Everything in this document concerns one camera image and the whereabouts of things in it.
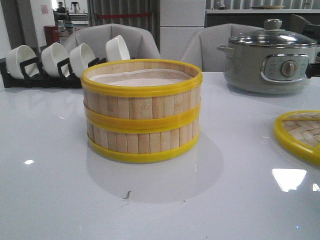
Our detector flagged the white ceramic bowl far left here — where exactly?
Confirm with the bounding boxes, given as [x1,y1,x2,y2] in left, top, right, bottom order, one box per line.
[5,45,36,80]

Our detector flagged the red bin in background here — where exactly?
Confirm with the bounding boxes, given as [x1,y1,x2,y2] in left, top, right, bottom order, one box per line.
[43,25,60,46]

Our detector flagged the grey upholstered chair right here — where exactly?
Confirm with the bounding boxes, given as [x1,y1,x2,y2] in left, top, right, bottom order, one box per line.
[180,23,259,72]

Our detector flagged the grey upholstered chair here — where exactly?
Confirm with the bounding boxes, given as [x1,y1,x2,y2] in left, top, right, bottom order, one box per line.
[62,23,162,61]
[180,23,259,72]

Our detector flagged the person in background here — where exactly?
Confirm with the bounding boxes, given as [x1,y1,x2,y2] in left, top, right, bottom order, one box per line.
[53,1,70,25]

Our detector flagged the black dish rack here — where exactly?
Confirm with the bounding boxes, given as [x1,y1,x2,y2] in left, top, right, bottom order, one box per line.
[0,56,108,89]

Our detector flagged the glass pot lid grey knob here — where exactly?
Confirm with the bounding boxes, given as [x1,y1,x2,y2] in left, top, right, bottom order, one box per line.
[229,18,317,48]

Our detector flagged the white ceramic bowl right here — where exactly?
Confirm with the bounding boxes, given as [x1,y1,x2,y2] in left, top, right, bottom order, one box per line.
[105,35,131,62]

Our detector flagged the bamboo steamer basket yellow rims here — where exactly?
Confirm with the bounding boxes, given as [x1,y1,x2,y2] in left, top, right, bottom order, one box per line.
[87,118,200,164]

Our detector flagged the yellow woven bamboo steamer lid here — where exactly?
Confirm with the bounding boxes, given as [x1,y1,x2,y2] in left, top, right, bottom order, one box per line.
[273,110,320,166]

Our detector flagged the grey upholstered chair left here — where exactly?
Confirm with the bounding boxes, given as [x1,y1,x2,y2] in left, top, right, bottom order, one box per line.
[62,23,162,61]

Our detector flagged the white cabinet in background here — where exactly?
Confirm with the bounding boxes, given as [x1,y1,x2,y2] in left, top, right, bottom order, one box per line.
[159,0,206,60]

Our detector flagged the white ceramic bowl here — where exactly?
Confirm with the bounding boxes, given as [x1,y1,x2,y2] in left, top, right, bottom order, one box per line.
[105,35,131,62]
[69,43,96,78]
[41,42,69,78]
[5,45,36,80]

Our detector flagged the grey-green electric cooking pot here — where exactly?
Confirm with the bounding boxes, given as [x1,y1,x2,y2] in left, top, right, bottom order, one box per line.
[217,43,320,95]

